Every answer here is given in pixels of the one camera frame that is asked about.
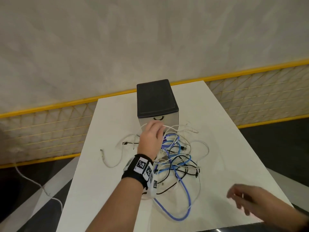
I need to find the person's left hand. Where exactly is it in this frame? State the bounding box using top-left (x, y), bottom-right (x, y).
top-left (137, 120), bottom-right (167, 161)

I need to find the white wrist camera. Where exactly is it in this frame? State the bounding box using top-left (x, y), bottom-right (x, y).
top-left (144, 163), bottom-right (160, 200)

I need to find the black-topped grey drawer box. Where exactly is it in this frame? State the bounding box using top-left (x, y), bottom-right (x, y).
top-left (136, 79), bottom-right (180, 133)

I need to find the pile of cables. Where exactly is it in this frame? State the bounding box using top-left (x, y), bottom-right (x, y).
top-left (100, 122), bottom-right (210, 221)

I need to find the person's left forearm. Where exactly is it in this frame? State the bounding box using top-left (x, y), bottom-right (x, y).
top-left (86, 177), bottom-right (148, 232)

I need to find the long white power cord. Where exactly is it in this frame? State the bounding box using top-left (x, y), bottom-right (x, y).
top-left (14, 165), bottom-right (64, 212)

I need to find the yellow mesh fence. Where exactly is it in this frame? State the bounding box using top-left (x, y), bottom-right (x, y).
top-left (0, 59), bottom-right (309, 169)

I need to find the black wristband with markers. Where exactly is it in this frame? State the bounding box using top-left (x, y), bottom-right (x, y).
top-left (121, 154), bottom-right (155, 190)

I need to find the person's right hand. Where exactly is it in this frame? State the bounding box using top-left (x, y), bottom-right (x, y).
top-left (226, 183), bottom-right (309, 232)

